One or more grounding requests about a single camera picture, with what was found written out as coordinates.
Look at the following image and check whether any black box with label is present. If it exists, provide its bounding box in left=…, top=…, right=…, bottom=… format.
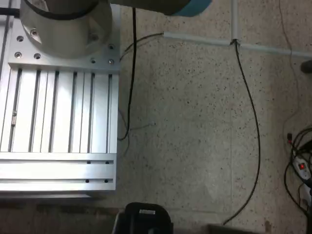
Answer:
left=124, top=201, right=174, bottom=234

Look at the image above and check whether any white power strip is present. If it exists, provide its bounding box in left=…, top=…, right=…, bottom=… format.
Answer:
left=292, top=150, right=312, bottom=188

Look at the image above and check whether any aluminium profile robot stand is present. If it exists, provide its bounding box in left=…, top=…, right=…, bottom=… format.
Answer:
left=0, top=4, right=122, bottom=198

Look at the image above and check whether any dark round object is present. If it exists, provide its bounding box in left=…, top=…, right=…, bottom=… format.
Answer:
left=300, top=59, right=312, bottom=74

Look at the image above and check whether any long black floor cable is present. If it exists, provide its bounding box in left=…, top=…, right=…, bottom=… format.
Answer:
left=222, top=39, right=262, bottom=226

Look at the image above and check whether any thin grey wire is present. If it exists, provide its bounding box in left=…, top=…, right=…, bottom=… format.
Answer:
left=117, top=109, right=157, bottom=142

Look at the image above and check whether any thin beige wire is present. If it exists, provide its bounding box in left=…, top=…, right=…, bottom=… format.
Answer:
left=277, top=0, right=301, bottom=147

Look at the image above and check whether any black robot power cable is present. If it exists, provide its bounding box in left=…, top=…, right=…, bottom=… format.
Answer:
left=117, top=7, right=137, bottom=141

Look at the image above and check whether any white floor cable duct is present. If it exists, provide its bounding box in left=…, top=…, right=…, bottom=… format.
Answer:
left=163, top=31, right=312, bottom=59
left=230, top=0, right=242, bottom=41

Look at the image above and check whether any thin black wire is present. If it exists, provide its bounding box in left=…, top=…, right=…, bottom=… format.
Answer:
left=118, top=32, right=164, bottom=61

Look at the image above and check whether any thick black base cable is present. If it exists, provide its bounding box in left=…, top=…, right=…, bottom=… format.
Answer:
left=0, top=7, right=20, bottom=15

